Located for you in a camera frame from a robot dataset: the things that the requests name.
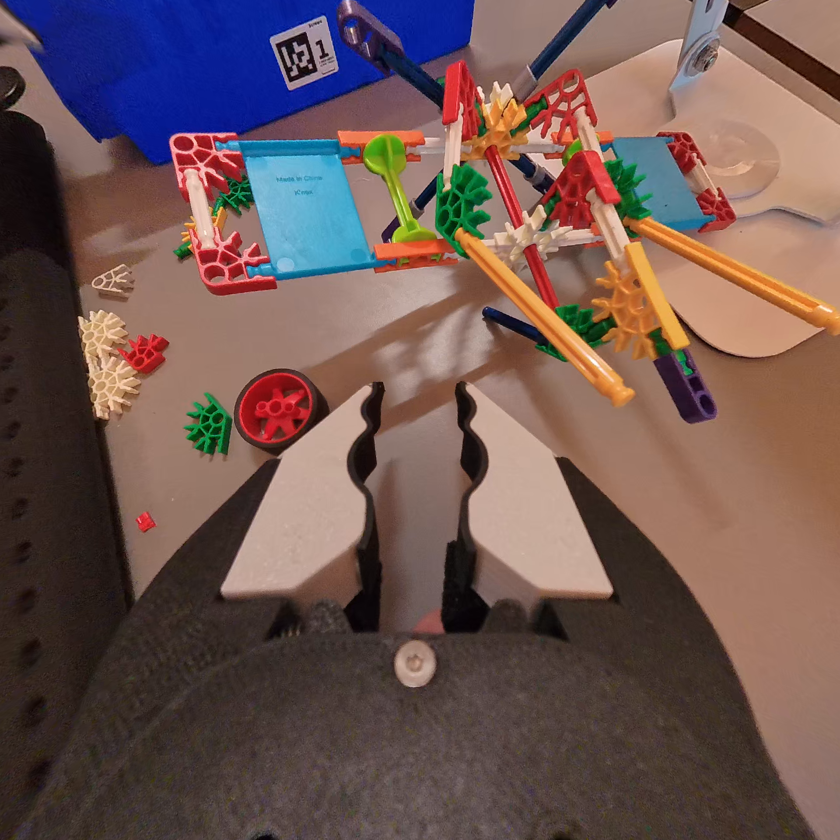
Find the small grey connector piece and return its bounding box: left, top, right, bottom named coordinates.
left=91, top=264, right=136, bottom=300

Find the red toy wheel black tyre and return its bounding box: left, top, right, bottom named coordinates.
left=234, top=369, right=329, bottom=457

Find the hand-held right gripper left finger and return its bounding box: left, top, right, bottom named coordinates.
left=220, top=382, right=385, bottom=634

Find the yellow connector with green rod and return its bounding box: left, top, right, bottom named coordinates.
left=174, top=206, right=228, bottom=261

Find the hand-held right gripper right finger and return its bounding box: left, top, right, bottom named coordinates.
left=441, top=381, right=614, bottom=634

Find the white snowflake connector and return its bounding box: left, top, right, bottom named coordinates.
left=87, top=357, right=142, bottom=420
left=77, top=310, right=129, bottom=359

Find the colourful construction toy airplane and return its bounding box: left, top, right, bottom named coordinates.
left=169, top=60, right=840, bottom=424

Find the green fan connector piece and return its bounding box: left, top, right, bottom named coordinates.
left=184, top=392, right=235, bottom=455
left=213, top=176, right=256, bottom=216

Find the white metal stand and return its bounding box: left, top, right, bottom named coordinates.
left=584, top=0, right=840, bottom=358

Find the red fan connector piece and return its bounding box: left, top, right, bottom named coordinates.
left=118, top=333, right=170, bottom=374

